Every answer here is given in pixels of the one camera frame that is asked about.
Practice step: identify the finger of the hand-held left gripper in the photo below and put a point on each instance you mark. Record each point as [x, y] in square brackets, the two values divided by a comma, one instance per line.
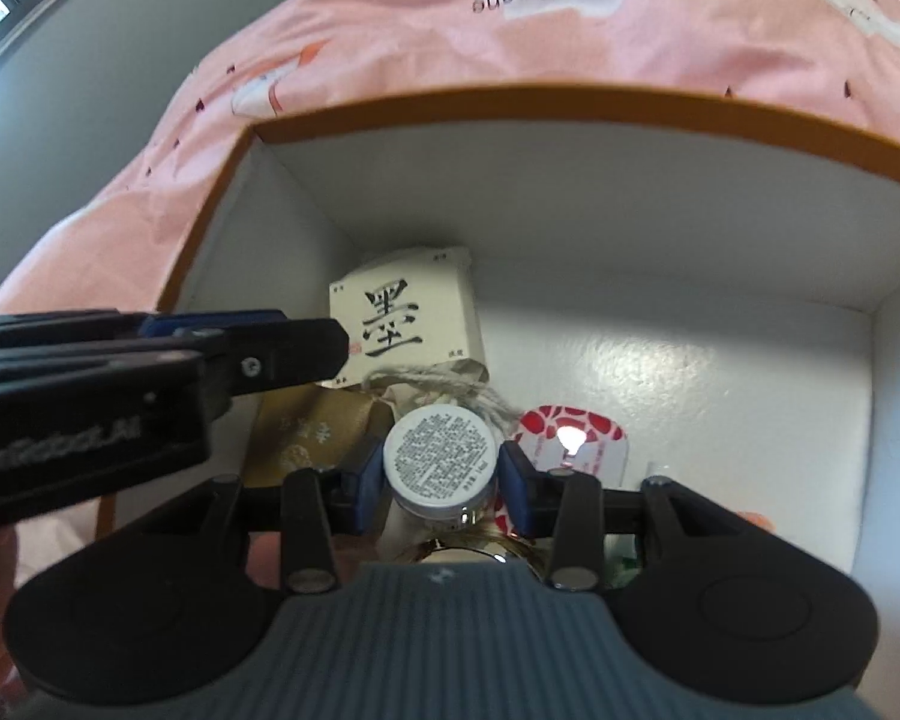
[210, 324]
[292, 352]

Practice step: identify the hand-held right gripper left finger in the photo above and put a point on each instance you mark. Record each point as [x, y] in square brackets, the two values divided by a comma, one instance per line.
[364, 491]

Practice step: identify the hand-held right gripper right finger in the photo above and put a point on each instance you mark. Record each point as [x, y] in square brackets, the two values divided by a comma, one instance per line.
[521, 491]

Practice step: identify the gold gift box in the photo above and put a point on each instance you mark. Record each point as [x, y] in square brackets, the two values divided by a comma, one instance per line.
[307, 439]

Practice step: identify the white round jar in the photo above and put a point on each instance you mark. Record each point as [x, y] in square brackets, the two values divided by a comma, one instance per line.
[439, 457]

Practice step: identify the white calligraphy box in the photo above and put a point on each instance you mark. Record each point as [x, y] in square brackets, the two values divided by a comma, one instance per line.
[405, 315]

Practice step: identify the orange cardboard box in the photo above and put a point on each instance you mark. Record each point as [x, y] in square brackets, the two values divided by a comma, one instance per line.
[570, 225]

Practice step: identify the round gold container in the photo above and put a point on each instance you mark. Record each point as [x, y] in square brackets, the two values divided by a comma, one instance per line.
[457, 549]

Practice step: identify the red and white patterned packet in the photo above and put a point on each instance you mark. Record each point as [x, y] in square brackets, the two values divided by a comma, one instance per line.
[592, 427]

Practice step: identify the beige twine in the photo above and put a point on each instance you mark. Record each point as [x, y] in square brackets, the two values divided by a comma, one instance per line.
[450, 386]

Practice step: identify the pink printed blanket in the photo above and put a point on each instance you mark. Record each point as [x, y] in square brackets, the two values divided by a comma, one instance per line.
[495, 37]

